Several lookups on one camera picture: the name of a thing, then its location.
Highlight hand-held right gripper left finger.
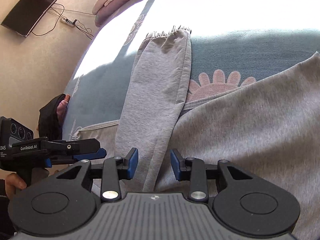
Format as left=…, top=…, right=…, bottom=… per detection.
left=57, top=147, right=139, bottom=202

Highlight white power strip with cables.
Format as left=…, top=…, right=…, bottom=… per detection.
left=32, top=4, right=97, bottom=40

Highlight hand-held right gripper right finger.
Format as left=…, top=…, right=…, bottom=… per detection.
left=170, top=149, right=253, bottom=203

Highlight person's left hand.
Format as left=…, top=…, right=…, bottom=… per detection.
left=5, top=173, right=27, bottom=197

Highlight black wall television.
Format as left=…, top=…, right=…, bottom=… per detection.
left=1, top=0, right=63, bottom=38

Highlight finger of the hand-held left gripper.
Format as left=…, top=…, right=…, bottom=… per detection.
left=41, top=138, right=107, bottom=161
left=44, top=157, right=75, bottom=168

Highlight grey sweatpants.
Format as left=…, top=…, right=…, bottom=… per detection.
left=75, top=26, right=320, bottom=240

